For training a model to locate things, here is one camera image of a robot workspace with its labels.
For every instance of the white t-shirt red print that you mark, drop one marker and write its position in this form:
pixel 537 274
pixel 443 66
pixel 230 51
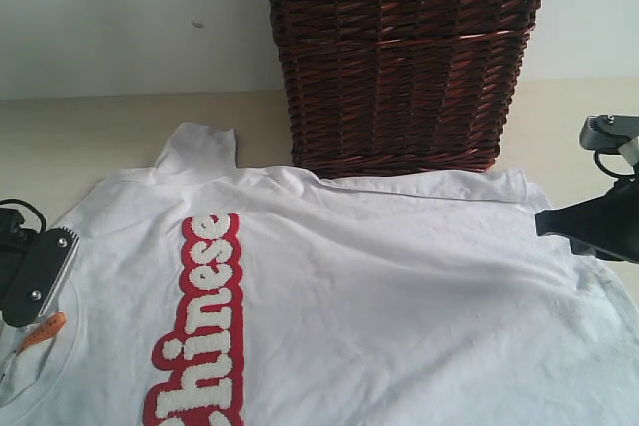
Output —
pixel 203 293

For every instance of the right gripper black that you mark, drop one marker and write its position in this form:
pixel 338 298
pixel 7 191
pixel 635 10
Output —
pixel 605 227

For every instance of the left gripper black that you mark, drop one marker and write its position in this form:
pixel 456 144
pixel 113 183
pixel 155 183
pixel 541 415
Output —
pixel 16 239

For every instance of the dark brown wicker basket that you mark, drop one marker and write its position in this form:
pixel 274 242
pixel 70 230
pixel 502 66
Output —
pixel 393 87

